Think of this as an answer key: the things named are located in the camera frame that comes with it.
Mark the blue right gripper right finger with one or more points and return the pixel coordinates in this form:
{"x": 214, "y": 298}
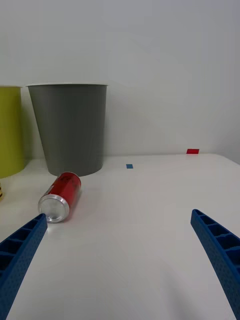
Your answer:
{"x": 221, "y": 252}

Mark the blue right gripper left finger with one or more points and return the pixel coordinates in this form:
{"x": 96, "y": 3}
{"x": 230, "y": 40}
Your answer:
{"x": 23, "y": 252}

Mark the red drink can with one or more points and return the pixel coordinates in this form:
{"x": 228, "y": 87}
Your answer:
{"x": 65, "y": 190}

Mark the yellow-green plastic waste bin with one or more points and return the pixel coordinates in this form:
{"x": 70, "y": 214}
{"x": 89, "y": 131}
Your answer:
{"x": 10, "y": 130}

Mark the grey plastic waste bin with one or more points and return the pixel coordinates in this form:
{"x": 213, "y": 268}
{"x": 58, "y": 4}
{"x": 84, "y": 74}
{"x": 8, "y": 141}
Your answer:
{"x": 71, "y": 130}

